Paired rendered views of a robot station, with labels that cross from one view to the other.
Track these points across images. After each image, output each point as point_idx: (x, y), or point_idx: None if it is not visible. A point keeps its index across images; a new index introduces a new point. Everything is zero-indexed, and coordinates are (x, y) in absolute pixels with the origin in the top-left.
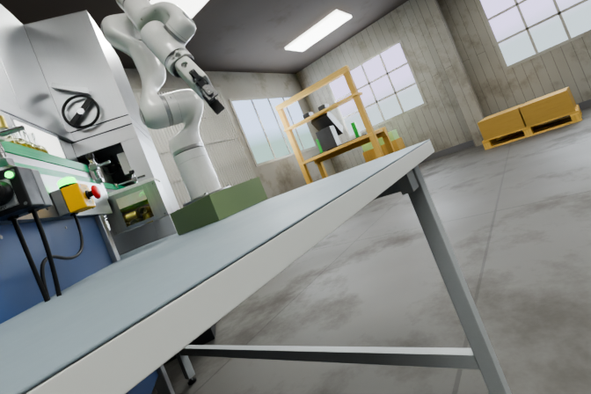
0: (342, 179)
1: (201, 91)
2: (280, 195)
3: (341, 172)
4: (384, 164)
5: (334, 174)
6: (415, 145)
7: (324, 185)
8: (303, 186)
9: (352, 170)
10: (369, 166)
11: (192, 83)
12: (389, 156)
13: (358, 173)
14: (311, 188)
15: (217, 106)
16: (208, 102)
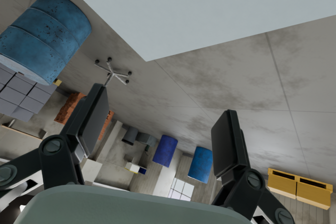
0: None
1: (70, 129)
2: None
3: (187, 36)
4: None
5: (209, 43)
6: (139, 51)
7: None
8: (258, 30)
9: (159, 27)
10: (115, 9)
11: (30, 214)
12: (134, 33)
13: None
14: None
15: (219, 138)
16: (237, 181)
